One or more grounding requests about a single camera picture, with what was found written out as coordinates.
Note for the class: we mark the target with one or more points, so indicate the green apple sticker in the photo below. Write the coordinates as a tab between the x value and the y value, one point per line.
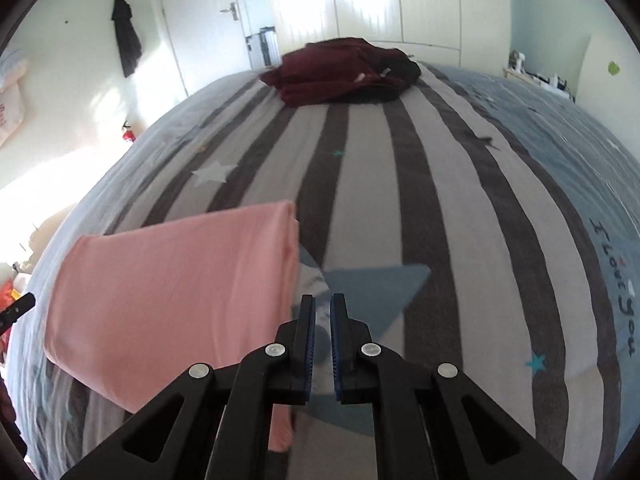
613	67

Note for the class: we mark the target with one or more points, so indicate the small white fan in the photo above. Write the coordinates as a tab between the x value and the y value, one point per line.
517	60

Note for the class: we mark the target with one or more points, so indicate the white power strip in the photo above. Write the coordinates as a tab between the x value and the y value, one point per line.
552	81

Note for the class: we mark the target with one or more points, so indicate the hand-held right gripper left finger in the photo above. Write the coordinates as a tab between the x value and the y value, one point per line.
310	355

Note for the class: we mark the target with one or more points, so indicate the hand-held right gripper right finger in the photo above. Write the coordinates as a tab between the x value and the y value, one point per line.
337	355

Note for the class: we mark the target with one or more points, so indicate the striped star-print bed sheet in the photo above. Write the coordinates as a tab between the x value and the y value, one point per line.
450	210

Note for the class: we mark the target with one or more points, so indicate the silver ribbed suitcase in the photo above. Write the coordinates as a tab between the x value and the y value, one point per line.
262	50

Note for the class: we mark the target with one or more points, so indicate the red fire extinguisher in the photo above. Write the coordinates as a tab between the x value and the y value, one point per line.
128	135

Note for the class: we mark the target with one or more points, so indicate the white bed headboard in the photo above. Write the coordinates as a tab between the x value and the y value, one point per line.
605	100

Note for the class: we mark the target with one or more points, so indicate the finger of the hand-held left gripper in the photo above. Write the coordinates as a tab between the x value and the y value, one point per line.
17	310

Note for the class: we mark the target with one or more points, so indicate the maroon garment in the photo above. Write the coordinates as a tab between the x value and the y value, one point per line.
325	75

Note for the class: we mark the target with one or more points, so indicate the cream wooden wardrobe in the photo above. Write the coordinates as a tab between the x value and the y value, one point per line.
365	0

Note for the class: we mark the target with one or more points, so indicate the black garment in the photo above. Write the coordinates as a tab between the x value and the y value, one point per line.
402	70

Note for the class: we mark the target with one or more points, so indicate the dark hanging garment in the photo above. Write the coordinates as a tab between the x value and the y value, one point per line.
127	40

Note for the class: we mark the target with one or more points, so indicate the cream box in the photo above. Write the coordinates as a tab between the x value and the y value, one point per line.
50	235

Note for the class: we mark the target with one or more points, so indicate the light wooden nightstand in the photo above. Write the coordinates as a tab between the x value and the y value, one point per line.
515	76

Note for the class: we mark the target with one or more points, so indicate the white tote bag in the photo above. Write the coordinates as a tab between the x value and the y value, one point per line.
10	115

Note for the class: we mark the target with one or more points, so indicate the pink shirt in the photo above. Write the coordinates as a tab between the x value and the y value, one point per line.
175	285

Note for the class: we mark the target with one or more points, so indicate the red and yellow packaging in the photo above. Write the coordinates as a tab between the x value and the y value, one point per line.
10	292

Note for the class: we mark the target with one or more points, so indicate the white door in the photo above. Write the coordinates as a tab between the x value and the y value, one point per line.
200	25

